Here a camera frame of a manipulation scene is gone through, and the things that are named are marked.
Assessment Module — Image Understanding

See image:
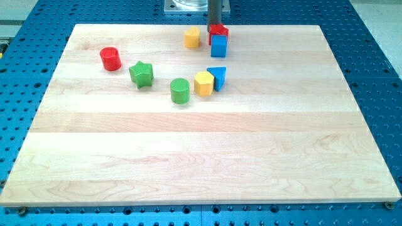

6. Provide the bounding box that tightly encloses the blue cube block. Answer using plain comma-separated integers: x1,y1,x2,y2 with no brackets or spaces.
211,35,227,58

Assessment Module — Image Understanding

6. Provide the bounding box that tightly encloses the blue triangle block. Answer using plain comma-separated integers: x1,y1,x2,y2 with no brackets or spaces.
207,67,227,92

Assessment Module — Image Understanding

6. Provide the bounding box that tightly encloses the yellow hexagon block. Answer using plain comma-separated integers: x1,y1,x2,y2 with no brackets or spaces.
194,71,214,97

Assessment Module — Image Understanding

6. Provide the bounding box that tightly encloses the green cylinder block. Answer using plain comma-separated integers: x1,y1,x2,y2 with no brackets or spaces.
170,78,190,104

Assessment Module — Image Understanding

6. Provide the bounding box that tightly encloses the light wooden board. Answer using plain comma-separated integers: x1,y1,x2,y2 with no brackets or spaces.
1,24,401,207

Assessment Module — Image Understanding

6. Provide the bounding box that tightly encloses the green star block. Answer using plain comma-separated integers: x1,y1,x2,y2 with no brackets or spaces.
129,61,154,89

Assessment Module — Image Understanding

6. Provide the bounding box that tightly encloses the yellow heart block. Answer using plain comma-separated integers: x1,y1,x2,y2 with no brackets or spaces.
184,26,200,48

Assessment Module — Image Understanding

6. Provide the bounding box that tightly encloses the red star block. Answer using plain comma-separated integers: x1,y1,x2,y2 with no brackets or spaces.
209,23,229,45

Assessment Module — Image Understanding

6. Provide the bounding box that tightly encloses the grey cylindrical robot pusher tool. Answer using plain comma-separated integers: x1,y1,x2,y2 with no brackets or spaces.
207,0,222,32

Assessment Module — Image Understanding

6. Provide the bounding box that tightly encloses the red cylinder block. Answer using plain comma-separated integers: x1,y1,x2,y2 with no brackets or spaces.
100,47,122,71

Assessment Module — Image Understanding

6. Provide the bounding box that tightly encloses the left board clamp screw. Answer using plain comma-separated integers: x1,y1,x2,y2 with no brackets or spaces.
16,207,27,216

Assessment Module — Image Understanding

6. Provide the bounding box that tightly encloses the board clamp screw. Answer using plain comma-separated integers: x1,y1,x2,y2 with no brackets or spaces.
384,202,394,210
16,207,27,216

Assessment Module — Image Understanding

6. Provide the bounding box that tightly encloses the right board clamp screw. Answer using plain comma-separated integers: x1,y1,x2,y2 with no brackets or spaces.
384,202,394,210

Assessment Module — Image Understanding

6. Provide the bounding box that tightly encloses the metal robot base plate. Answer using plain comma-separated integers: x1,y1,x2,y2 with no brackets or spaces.
163,0,231,15

